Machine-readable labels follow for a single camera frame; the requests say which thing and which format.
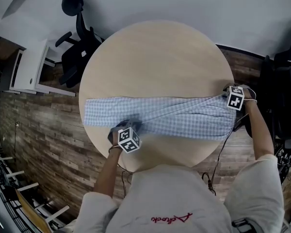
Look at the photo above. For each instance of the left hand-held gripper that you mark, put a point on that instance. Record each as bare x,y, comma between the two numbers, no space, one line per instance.
129,139

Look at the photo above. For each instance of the person's cream shirt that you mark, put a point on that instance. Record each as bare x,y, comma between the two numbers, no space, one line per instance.
174,198

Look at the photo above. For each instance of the person's left hand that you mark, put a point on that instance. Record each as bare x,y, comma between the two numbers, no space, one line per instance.
115,138

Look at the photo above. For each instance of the person's right forearm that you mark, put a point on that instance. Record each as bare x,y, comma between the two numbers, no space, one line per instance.
258,130

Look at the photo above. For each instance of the person's left forearm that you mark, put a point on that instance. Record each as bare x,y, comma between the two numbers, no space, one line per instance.
106,173

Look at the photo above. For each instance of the person's right hand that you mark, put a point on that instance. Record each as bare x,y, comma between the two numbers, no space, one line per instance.
249,94

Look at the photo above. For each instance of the wooden board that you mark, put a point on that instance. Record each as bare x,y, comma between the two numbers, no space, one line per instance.
31,210

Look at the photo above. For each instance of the dark tables with white legs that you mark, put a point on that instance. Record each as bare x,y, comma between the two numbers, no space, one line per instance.
26,187

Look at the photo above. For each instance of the white paper tag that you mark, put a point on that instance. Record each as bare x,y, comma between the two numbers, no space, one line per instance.
83,54

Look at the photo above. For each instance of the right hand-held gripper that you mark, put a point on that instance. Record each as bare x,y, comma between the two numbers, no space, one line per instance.
235,97

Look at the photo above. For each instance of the small white charger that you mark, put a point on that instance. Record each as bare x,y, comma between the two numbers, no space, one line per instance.
17,124

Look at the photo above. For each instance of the black mesh office chair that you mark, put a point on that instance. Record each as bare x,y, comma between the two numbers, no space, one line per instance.
288,93
266,81

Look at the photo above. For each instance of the blue checkered cloth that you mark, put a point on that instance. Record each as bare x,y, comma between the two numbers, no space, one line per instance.
172,122

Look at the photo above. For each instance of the white frame dark top desk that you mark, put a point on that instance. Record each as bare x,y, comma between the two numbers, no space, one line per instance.
7,76

